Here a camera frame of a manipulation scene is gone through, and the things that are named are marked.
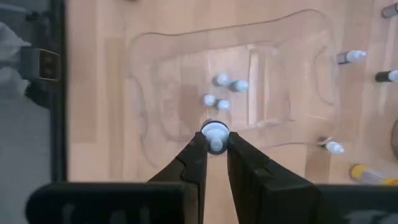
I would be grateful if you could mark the small white beads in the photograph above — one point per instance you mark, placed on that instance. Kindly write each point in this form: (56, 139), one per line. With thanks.
(332, 147)

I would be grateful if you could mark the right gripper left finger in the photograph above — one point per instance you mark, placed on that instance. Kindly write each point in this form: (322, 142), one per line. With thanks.
(192, 168)

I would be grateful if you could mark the white crumpled sheet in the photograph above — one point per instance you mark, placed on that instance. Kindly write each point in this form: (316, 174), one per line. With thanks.
(9, 62)

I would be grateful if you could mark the small grey camera box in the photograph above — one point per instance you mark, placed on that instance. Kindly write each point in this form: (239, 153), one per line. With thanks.
(40, 63)

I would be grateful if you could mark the yellow food coloring bottle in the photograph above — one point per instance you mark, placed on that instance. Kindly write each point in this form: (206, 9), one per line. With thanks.
(370, 176)

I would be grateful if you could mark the clear plastic bin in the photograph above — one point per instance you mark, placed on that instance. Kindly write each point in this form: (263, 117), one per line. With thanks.
(186, 62)

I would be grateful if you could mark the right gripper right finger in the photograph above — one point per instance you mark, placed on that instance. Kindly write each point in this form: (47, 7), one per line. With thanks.
(264, 193)

